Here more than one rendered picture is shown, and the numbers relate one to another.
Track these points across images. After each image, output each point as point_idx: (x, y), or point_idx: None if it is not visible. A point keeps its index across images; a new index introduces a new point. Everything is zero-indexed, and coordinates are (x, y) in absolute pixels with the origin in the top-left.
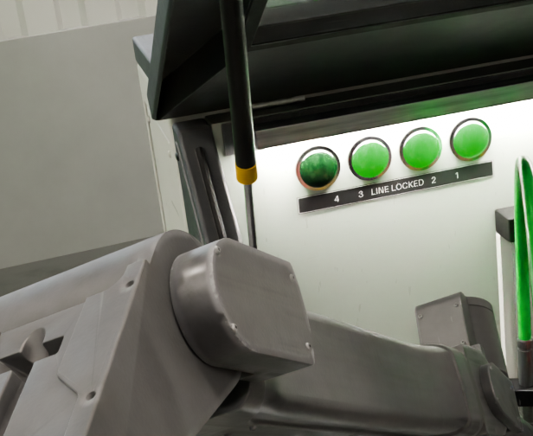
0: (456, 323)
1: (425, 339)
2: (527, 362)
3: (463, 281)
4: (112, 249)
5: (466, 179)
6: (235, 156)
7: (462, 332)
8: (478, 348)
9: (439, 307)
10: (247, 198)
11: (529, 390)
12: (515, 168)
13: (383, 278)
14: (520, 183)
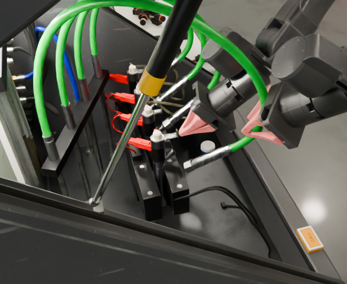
0: (331, 45)
1: (334, 64)
2: (55, 145)
3: None
4: None
5: None
6: (165, 67)
7: (336, 47)
8: (345, 47)
9: (320, 46)
10: (142, 111)
11: (62, 158)
12: (69, 16)
13: None
14: (139, 5)
